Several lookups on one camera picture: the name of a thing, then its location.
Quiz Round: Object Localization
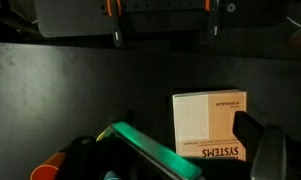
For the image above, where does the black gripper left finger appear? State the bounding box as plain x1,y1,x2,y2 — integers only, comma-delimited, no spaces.
99,121,203,180

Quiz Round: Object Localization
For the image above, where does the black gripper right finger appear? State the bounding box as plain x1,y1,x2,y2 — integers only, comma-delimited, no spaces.
232,110,288,180

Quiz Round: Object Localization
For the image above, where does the beige systems paperback book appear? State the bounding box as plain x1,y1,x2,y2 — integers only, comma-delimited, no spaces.
172,88,248,163

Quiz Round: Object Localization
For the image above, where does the orange plastic cup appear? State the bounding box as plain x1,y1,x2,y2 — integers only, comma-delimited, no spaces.
29,151,68,180

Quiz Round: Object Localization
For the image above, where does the small metal washer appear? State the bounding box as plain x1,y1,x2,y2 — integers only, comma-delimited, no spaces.
226,2,237,13

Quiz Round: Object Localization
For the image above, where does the orange handled black clamp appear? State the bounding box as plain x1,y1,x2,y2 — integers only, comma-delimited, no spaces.
105,0,124,48
199,0,221,43

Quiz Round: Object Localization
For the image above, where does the white cable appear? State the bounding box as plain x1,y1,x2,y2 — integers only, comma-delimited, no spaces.
285,15,301,33

